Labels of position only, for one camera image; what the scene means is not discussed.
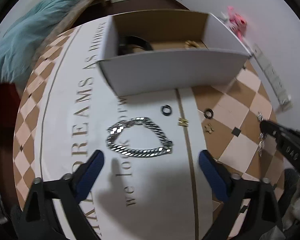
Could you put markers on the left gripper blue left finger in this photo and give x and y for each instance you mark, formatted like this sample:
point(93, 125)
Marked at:
point(86, 175)

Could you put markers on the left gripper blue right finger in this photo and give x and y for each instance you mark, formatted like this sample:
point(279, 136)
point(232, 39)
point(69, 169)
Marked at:
point(213, 173)

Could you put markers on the small gold earrings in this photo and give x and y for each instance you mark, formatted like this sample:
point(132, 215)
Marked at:
point(208, 128)

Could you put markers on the black bangle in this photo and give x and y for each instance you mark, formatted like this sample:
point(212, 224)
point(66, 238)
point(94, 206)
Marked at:
point(128, 43)

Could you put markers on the pink panther plush toy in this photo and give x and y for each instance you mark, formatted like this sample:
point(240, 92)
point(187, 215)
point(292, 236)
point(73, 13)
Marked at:
point(236, 23)

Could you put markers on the open cardboard box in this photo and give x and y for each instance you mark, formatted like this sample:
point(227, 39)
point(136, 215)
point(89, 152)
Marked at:
point(189, 49)

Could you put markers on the blue duvet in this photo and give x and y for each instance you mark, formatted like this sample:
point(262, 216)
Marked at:
point(32, 30)

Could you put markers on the bed with patterned mattress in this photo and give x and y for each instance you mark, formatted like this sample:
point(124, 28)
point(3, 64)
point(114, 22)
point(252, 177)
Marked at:
point(72, 17)

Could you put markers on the white wall power strip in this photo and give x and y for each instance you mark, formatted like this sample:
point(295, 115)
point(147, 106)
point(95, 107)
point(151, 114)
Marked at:
point(273, 78)

